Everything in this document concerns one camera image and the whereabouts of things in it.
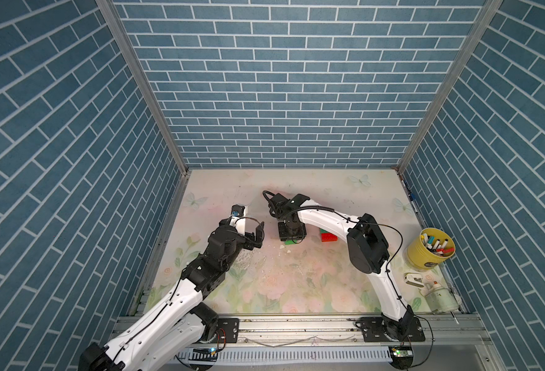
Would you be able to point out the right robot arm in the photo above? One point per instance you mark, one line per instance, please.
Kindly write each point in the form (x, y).
(367, 251)

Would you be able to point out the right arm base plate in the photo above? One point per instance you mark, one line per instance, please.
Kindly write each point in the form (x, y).
(385, 330)

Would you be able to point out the red lego brick front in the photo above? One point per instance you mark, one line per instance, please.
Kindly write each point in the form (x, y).
(328, 237)

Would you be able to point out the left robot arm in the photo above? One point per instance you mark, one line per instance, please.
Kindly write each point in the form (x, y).
(180, 318)

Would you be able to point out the aluminium front rail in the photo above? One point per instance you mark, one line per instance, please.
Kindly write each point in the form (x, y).
(283, 331)

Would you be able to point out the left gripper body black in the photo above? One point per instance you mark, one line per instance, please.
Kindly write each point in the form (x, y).
(247, 243)

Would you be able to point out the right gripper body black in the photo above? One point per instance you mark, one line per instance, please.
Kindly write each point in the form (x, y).
(286, 233)

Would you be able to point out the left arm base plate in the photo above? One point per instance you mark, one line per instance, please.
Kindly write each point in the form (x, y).
(225, 329)

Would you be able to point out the white small clip device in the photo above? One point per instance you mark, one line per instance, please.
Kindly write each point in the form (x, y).
(414, 279)

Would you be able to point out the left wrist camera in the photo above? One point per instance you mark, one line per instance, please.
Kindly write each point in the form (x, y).
(237, 216)

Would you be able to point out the yellow pen cup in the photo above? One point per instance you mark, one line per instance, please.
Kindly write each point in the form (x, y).
(429, 249)

